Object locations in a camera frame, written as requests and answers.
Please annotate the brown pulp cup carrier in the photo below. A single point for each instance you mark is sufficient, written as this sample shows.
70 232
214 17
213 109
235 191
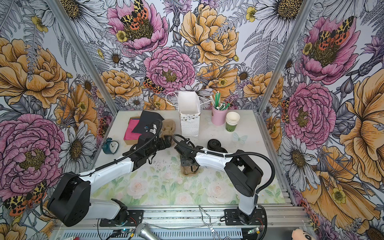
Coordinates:
189 170

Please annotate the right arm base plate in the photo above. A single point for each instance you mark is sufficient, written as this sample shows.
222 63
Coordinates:
231 217

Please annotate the stack of pulp carriers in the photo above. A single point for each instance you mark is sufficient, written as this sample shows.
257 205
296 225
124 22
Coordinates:
168 128

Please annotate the black paper napkin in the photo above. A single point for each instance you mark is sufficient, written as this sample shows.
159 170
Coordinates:
146 119

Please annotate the brown cardboard tray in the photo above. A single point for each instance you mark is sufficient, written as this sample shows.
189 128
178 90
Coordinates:
132 142

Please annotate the silver microphone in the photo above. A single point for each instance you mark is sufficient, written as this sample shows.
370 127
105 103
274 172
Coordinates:
145 232

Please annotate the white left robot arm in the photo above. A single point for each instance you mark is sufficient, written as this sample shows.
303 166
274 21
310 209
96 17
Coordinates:
71 201

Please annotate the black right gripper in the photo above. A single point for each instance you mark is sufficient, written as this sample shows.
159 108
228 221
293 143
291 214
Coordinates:
183 163

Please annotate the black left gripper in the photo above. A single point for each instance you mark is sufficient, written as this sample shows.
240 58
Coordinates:
162 145

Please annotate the teal alarm clock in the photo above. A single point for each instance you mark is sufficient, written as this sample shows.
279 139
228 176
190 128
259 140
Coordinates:
110 146

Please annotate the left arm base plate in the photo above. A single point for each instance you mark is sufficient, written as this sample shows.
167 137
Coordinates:
129 218

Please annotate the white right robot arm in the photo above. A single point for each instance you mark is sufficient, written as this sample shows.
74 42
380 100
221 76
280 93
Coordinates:
244 173

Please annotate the pink straw holder cup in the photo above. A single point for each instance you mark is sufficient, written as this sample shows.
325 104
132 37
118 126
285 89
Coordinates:
219 116

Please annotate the stack of paper cups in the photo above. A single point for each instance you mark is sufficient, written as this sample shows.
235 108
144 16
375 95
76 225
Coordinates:
232 120

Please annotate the white patterned paper gift bag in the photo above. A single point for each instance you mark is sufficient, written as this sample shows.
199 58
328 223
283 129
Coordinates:
189 108

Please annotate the green straws bundle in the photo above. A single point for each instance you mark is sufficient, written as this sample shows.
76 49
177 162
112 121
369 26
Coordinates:
217 103

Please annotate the pink plush toy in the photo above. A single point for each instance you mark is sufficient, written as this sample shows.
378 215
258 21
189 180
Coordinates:
299 234

